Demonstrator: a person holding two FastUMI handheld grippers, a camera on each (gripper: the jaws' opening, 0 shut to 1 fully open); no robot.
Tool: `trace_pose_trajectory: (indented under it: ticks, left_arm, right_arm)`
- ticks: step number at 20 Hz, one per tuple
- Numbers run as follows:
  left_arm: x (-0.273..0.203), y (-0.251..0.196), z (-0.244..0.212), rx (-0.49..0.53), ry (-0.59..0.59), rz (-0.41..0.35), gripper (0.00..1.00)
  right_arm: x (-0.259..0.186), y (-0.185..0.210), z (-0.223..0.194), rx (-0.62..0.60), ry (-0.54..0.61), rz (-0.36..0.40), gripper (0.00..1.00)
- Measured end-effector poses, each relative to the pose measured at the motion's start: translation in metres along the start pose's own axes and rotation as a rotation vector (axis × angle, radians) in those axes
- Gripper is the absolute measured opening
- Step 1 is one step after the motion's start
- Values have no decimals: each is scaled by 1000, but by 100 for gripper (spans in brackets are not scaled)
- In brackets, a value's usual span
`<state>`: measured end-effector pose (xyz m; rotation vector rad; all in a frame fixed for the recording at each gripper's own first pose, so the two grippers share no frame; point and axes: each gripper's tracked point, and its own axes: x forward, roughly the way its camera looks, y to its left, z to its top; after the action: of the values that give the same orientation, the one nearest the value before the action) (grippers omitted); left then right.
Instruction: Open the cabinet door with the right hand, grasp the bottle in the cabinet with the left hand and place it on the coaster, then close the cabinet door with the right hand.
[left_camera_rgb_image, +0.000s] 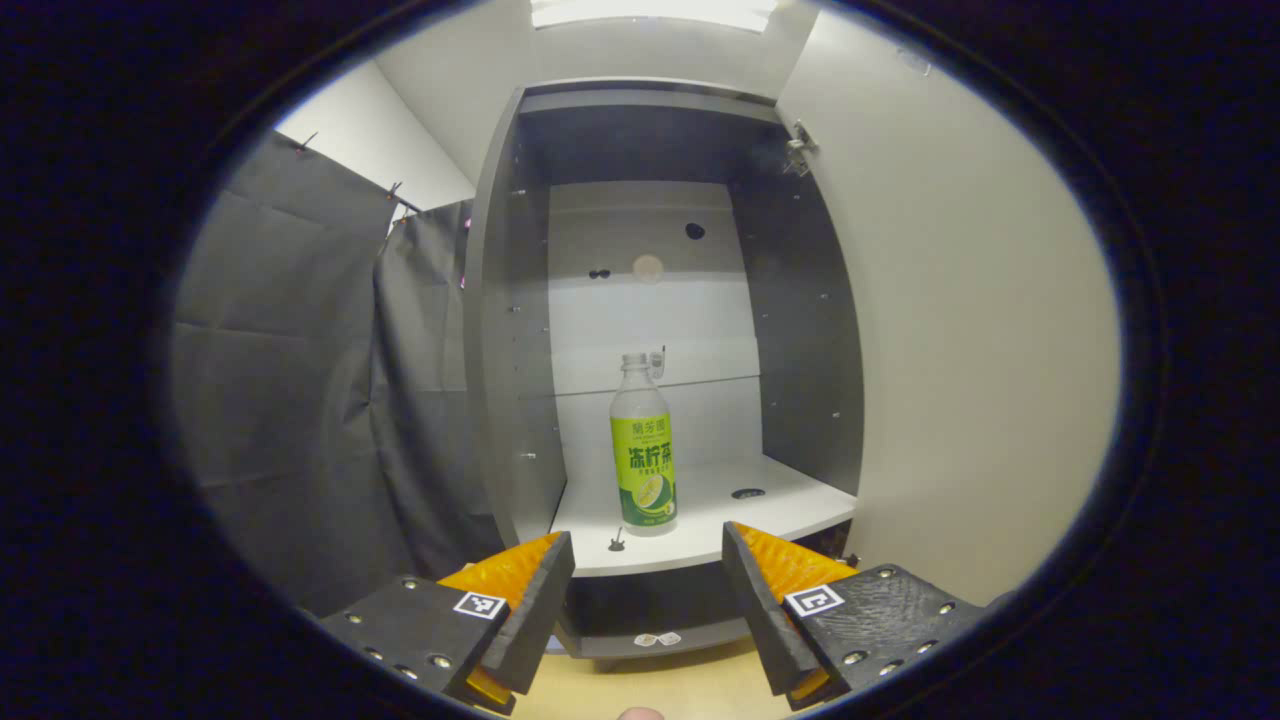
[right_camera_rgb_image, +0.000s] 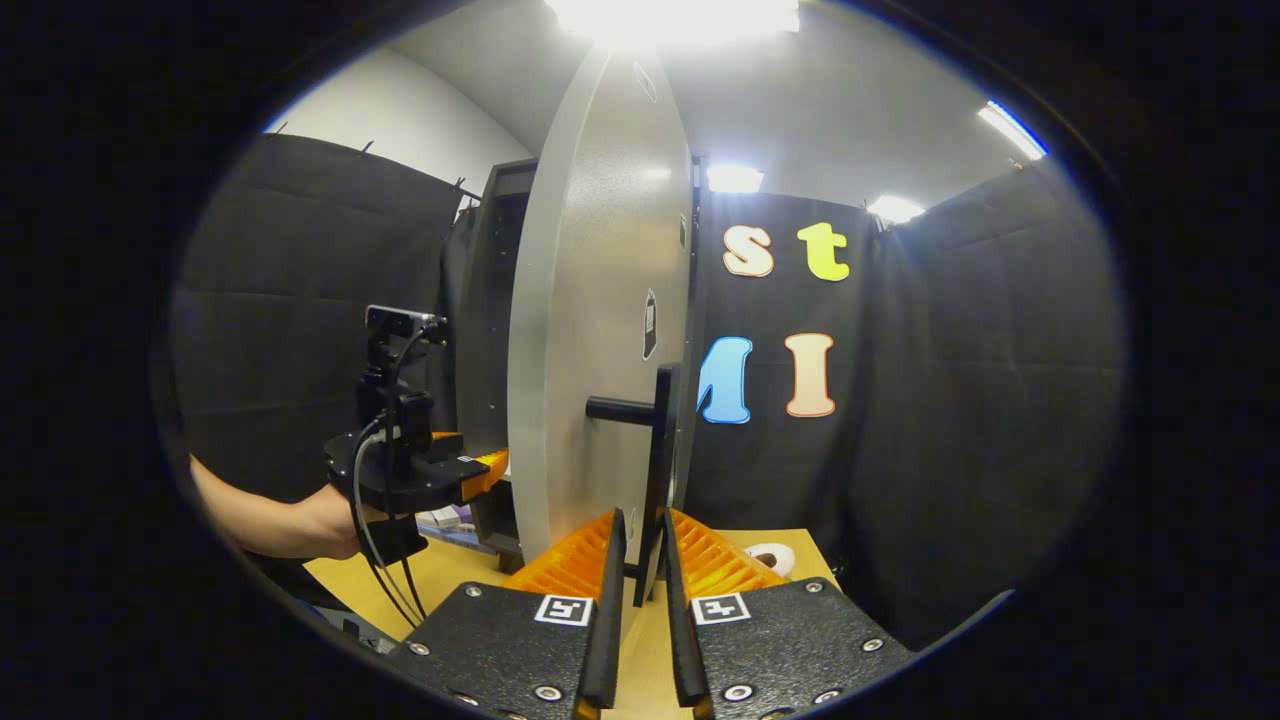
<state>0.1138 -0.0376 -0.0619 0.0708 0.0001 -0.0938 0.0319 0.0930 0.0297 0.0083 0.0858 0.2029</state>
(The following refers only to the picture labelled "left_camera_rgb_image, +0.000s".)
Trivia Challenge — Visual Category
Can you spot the large ceiling light panel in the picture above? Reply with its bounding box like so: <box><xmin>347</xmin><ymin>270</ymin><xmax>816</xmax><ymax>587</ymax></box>
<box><xmin>530</xmin><ymin>0</ymin><xmax>779</xmax><ymax>33</ymax></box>

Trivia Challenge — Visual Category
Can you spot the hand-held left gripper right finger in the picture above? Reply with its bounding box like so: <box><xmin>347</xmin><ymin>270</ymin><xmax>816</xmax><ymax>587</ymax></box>
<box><xmin>721</xmin><ymin>522</ymin><xmax>989</xmax><ymax>713</ymax></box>

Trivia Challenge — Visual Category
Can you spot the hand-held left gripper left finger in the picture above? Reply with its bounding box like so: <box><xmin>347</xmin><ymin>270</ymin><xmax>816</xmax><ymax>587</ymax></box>
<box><xmin>318</xmin><ymin>532</ymin><xmax>578</xmax><ymax>717</ymax></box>

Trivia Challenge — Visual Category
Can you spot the green label bottle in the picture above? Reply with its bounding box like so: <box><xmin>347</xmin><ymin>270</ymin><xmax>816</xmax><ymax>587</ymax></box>
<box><xmin>609</xmin><ymin>352</ymin><xmax>679</xmax><ymax>538</ymax></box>

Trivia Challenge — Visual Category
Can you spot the black backdrop cloth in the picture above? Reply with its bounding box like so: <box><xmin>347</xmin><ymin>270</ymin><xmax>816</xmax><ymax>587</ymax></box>
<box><xmin>172</xmin><ymin>130</ymin><xmax>506</xmax><ymax>616</ymax></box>

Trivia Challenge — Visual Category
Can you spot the grey cabinet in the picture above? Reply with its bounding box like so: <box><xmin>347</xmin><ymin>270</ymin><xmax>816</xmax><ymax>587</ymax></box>
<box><xmin>462</xmin><ymin>78</ymin><xmax>866</xmax><ymax>661</ymax></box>

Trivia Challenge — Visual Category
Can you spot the white cabinet shelf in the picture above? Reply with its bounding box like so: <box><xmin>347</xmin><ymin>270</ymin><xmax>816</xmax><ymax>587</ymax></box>
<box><xmin>548</xmin><ymin>455</ymin><xmax>859</xmax><ymax>579</ymax></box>

